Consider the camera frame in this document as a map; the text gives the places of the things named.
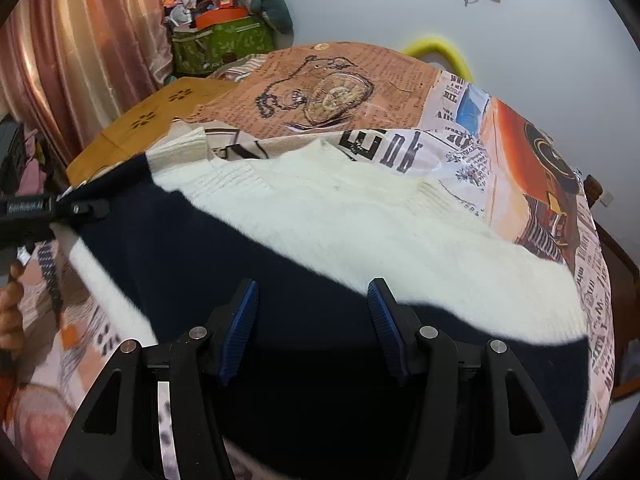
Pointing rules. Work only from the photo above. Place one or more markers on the striped orange curtain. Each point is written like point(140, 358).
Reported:
point(90, 35)

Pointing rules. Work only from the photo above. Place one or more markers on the green fabric storage box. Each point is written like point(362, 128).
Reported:
point(220, 45)

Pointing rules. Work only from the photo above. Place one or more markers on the white wall socket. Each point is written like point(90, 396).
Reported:
point(606, 197)

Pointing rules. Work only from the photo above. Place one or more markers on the black and white striped sweater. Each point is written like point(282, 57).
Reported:
point(350, 210)

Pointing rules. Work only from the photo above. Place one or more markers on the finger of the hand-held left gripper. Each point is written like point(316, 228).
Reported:
point(82, 210)

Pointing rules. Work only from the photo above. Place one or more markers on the yellow foam tube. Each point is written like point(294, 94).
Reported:
point(450, 50)

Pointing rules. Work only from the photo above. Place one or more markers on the wooden lap table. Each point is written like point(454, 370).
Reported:
point(150, 125)

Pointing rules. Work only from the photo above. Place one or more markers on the person's left hand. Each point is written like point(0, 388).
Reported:
point(11, 310)

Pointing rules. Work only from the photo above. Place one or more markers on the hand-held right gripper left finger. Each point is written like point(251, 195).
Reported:
point(240, 332)

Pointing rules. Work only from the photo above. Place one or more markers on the orange box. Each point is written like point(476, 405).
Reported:
point(220, 19)

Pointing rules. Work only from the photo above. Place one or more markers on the newspaper print bed sheet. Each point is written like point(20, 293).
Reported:
point(325, 90)

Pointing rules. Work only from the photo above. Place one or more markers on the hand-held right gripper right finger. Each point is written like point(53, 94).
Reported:
point(387, 332)

